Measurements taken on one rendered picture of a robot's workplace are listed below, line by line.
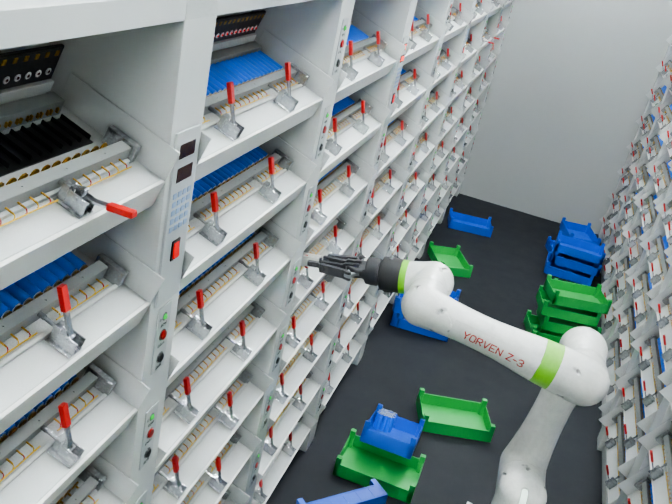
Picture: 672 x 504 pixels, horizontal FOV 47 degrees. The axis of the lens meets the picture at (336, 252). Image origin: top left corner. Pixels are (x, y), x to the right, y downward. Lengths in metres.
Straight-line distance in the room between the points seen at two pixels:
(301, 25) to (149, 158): 0.71
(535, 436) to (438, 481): 0.91
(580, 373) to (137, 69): 1.28
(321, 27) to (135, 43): 0.70
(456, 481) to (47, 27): 2.58
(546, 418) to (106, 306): 1.38
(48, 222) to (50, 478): 0.40
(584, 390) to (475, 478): 1.29
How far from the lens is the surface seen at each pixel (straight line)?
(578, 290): 4.42
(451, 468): 3.19
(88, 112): 1.16
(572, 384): 1.96
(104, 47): 1.13
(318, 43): 1.74
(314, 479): 2.94
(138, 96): 1.12
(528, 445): 2.27
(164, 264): 1.20
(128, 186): 1.07
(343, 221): 2.56
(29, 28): 0.80
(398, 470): 3.08
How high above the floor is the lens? 1.90
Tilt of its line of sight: 24 degrees down
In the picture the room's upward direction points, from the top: 13 degrees clockwise
